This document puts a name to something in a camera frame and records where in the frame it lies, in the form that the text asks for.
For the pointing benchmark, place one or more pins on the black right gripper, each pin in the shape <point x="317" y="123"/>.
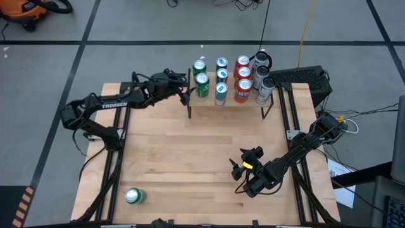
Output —
<point x="257" y="180"/>

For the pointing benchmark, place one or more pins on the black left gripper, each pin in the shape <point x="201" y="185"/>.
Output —
<point x="164" y="84"/>

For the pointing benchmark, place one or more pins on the green Sprite can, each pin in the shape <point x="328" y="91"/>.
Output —
<point x="199" y="65"/>
<point x="202" y="87"/>
<point x="132" y="195"/>

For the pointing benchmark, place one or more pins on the orange Fanta can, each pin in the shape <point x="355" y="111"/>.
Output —
<point x="242" y="60"/>
<point x="243" y="73"/>
<point x="243" y="93"/>

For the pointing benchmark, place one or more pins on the white Celsius can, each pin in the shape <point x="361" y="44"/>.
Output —
<point x="261" y="58"/>
<point x="262" y="72"/>
<point x="265" y="93"/>

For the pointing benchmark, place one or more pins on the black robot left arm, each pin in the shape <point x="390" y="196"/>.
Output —
<point x="114" y="105"/>

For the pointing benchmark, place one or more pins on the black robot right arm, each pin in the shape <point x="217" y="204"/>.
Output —
<point x="303" y="145"/>

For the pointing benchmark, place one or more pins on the wooden shelf black legs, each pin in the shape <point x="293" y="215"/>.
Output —
<point x="205" y="101"/>

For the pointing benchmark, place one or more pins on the white paper sheet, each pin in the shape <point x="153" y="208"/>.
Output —
<point x="343" y="190"/>

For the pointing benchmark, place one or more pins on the black computer tower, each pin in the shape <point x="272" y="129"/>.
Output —
<point x="300" y="79"/>

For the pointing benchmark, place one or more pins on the black desk beam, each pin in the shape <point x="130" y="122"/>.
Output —
<point x="360" y="177"/>

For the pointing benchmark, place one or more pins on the dark gray desk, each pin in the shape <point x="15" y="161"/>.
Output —
<point x="378" y="202"/>

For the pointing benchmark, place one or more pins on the black keyboard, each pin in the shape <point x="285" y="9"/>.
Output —
<point x="395" y="212"/>

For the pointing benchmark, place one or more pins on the orange shop vacuum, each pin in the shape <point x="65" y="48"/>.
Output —
<point x="22" y="9"/>

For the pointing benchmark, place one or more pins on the black mat orange stripes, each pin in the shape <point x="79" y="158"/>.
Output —
<point x="9" y="206"/>

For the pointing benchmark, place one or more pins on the black aluminium table frame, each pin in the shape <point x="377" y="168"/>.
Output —
<point x="158" y="84"/>

